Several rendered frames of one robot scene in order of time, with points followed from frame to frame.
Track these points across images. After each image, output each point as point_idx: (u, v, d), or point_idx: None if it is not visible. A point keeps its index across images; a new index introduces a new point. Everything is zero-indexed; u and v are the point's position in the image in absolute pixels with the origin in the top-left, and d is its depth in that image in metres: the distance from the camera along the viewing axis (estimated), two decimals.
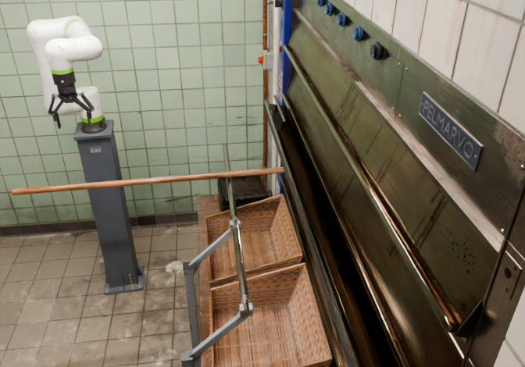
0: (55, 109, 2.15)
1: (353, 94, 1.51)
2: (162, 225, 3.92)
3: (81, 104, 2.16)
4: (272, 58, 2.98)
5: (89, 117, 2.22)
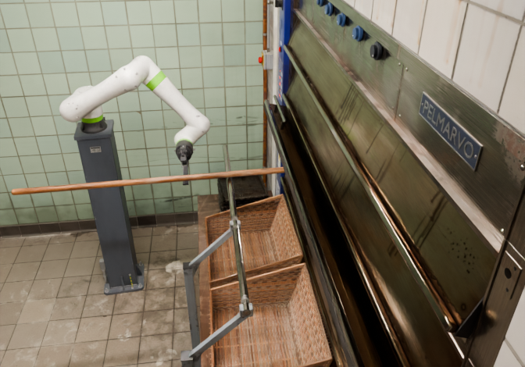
0: (183, 174, 2.46)
1: (353, 94, 1.51)
2: (162, 225, 3.92)
3: None
4: (272, 58, 2.98)
5: (186, 157, 2.34)
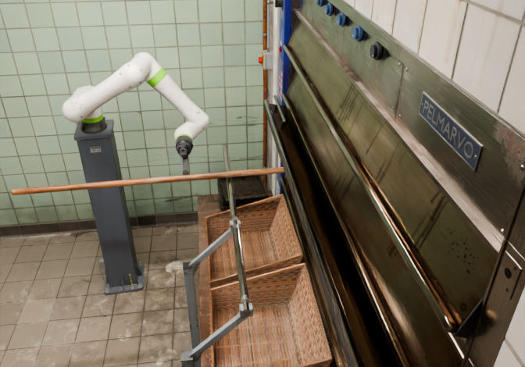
0: (183, 169, 2.51)
1: (353, 94, 1.51)
2: (162, 225, 3.92)
3: None
4: (272, 58, 2.98)
5: (186, 151, 2.39)
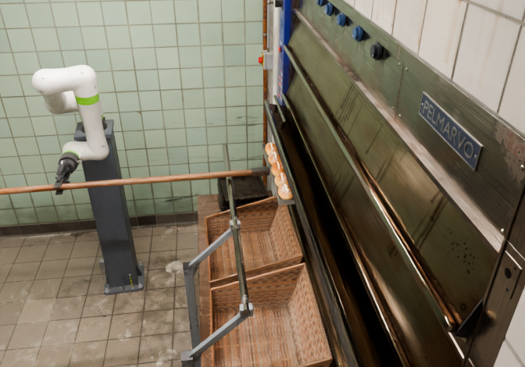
0: None
1: (353, 94, 1.51)
2: (162, 225, 3.92)
3: None
4: (272, 58, 2.98)
5: (62, 183, 2.23)
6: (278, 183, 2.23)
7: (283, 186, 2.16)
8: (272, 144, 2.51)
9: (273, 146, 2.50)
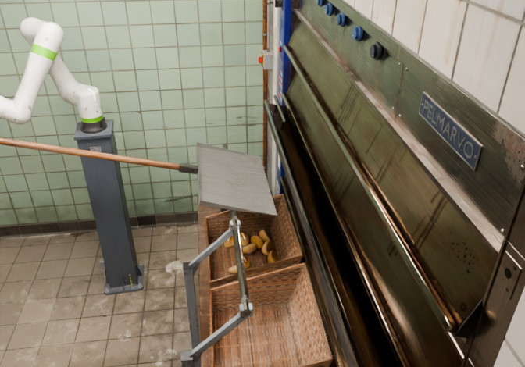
0: None
1: (353, 94, 1.51)
2: (162, 225, 3.92)
3: None
4: (272, 58, 2.98)
5: None
6: None
7: None
8: None
9: None
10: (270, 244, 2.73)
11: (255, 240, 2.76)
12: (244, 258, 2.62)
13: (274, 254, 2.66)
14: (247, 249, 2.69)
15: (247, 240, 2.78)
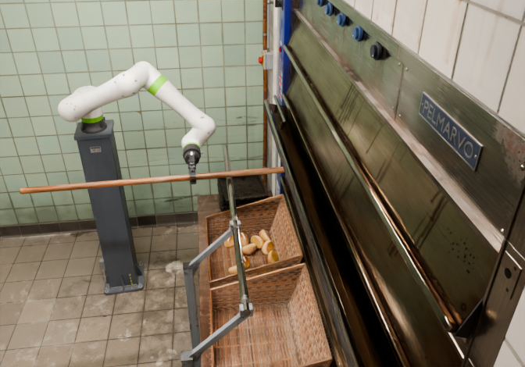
0: None
1: (353, 94, 1.51)
2: (162, 225, 3.92)
3: None
4: (272, 58, 2.98)
5: (195, 172, 2.30)
6: None
7: None
8: None
9: None
10: (270, 244, 2.73)
11: (255, 240, 2.76)
12: (244, 258, 2.62)
13: (274, 254, 2.66)
14: (247, 249, 2.69)
15: (247, 240, 2.78)
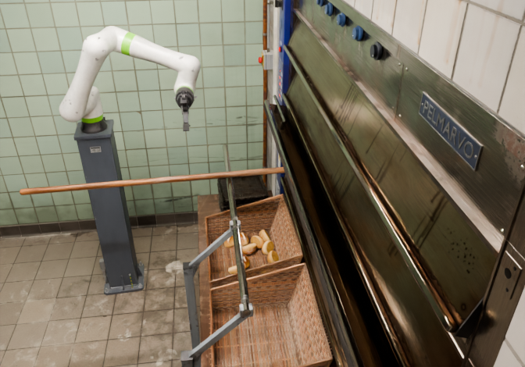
0: (183, 122, 2.31)
1: (353, 94, 1.51)
2: (162, 225, 3.92)
3: None
4: (272, 58, 2.98)
5: (187, 100, 2.19)
6: None
7: None
8: None
9: None
10: (270, 244, 2.73)
11: (255, 240, 2.76)
12: (244, 258, 2.62)
13: (274, 254, 2.66)
14: (247, 249, 2.69)
15: (247, 240, 2.78)
